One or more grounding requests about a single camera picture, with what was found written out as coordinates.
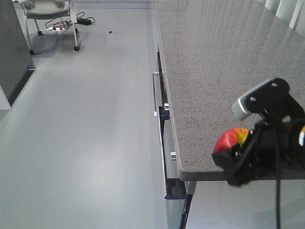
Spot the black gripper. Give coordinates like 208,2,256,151
212,119,305,187

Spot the red yellow apple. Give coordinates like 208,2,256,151
213,127,250,153

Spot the grey kitchen counter cabinet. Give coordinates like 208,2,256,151
155,0,305,229

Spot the black power adapter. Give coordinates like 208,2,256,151
77,18,92,26

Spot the white power strip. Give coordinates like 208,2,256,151
47,26,66,32

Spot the grey cabinet left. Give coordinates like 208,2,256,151
0,0,35,110

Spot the grey white office chair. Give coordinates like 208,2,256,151
14,0,80,55

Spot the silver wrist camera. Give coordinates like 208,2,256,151
232,79,272,120

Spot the silver lower drawer handle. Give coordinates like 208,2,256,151
163,120,178,178

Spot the silver drawer handle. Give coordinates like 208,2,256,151
152,72,169,116
163,120,178,178

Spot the silver upper drawer handle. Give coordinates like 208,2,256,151
152,72,169,116

